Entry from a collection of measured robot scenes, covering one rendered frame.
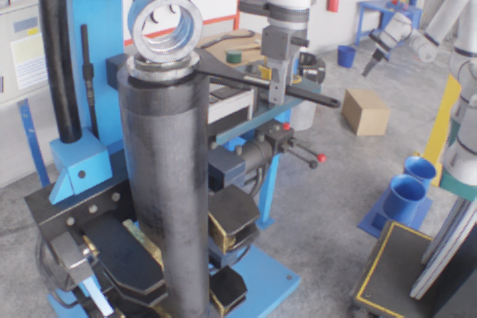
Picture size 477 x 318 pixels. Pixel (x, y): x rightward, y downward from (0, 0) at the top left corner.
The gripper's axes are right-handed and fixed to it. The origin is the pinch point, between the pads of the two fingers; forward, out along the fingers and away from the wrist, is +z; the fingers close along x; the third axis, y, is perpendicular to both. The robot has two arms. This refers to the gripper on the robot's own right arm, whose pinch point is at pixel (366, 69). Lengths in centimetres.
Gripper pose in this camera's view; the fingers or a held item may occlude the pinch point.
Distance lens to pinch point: 169.5
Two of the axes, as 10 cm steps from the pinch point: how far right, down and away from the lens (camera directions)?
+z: -4.6, 6.9, 5.6
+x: 4.3, -3.8, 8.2
